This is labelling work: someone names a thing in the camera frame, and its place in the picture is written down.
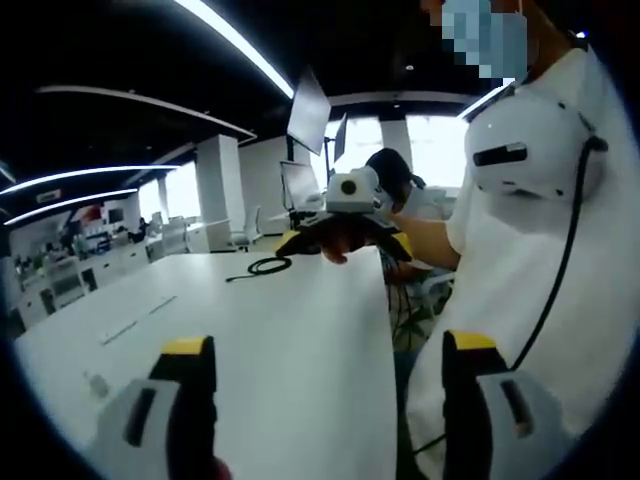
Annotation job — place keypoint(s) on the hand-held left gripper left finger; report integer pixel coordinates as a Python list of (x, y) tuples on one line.
[(150, 415)]

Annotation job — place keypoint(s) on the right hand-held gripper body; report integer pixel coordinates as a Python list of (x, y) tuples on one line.
[(352, 197)]

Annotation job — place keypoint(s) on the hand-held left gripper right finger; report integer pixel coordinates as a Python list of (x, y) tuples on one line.
[(495, 415)]

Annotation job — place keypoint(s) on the low desk monitor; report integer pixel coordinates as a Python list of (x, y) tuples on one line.
[(300, 182)]

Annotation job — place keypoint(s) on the white desk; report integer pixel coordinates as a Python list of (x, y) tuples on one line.
[(275, 350)]

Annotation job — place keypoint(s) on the person's right hand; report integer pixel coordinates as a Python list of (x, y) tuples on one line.
[(345, 250)]

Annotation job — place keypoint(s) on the white office chair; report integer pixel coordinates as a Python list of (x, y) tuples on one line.
[(250, 227)]

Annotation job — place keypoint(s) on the narrow dark monitor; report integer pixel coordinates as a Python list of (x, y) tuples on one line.
[(340, 137)]

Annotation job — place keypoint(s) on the patterned cloth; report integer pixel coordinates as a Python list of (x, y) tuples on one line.
[(407, 310)]

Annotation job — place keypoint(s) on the large tilted monitor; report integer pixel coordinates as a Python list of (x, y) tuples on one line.
[(309, 111)]

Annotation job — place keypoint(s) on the person's white shirt torso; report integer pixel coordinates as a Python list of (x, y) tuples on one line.
[(575, 280)]

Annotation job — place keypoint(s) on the white VR headset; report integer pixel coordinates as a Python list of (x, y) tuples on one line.
[(530, 135)]

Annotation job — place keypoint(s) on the ceiling light strip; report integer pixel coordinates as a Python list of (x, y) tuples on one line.
[(65, 202), (240, 42), (85, 177)]

